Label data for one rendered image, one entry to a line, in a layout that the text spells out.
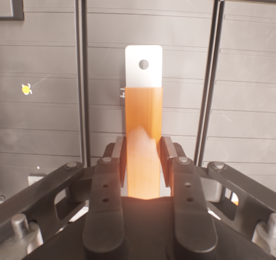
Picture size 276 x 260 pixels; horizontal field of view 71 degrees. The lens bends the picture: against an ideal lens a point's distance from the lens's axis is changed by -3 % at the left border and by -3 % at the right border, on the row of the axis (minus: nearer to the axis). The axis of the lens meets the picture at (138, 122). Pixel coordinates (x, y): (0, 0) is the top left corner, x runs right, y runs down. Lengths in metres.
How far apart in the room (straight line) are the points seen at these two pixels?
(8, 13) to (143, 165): 0.19
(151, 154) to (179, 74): 0.11
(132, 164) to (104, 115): 0.09
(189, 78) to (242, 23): 0.08
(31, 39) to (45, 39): 0.01
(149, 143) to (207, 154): 0.13
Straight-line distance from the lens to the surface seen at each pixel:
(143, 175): 0.17
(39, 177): 0.31
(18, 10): 0.25
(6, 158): 0.31
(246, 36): 0.26
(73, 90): 0.24
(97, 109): 0.24
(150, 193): 0.18
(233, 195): 0.32
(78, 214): 0.35
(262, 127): 0.28
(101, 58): 0.23
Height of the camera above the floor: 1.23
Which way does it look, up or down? 73 degrees down
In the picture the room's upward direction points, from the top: 178 degrees counter-clockwise
